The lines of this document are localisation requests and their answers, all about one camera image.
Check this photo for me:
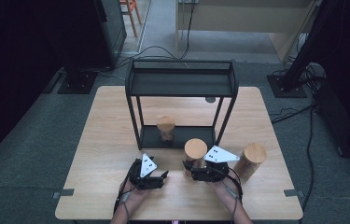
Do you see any short glass jar bamboo lid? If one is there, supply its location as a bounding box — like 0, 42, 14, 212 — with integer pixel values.
156, 115, 176, 144

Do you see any person's right hand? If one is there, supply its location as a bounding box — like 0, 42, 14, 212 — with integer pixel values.
206, 178, 243, 207

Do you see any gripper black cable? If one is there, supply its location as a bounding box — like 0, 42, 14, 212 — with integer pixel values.
113, 174, 133, 224
222, 167, 245, 224

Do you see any black floor stand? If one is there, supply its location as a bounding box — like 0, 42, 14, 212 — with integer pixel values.
56, 0, 99, 95
266, 0, 350, 99

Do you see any beige partition desk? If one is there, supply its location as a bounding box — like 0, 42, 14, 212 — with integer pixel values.
175, 0, 323, 63

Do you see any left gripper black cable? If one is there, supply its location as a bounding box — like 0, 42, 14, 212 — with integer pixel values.
113, 174, 133, 224

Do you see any black metal two-tier rack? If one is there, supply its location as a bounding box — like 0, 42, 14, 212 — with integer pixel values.
124, 58, 240, 152

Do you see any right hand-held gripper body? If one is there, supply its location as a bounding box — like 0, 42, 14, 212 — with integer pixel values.
190, 145, 241, 183

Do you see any long black floor cable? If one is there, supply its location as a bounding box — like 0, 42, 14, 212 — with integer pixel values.
113, 0, 197, 71

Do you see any grey tape strip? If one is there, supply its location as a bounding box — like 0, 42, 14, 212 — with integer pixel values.
51, 188, 76, 200
283, 189, 306, 199

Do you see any person's left hand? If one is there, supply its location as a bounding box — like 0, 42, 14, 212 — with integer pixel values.
118, 180, 152, 213

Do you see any orange wooden stool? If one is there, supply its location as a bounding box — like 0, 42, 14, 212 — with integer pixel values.
119, 0, 143, 38

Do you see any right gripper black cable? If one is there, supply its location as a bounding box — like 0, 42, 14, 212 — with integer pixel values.
222, 167, 245, 224

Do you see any black equipment box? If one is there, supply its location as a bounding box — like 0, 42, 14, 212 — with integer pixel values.
314, 78, 350, 161

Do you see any black equipment cabinet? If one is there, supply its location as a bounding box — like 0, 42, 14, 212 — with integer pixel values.
92, 0, 128, 71

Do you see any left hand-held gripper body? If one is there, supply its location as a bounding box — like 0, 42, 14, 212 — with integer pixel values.
127, 153, 165, 191

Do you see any medium glass jar bamboo lid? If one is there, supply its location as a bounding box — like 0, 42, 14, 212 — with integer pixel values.
183, 137, 209, 179

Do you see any tall glass jar bamboo lid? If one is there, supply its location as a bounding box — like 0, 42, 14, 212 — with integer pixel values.
233, 142, 268, 185

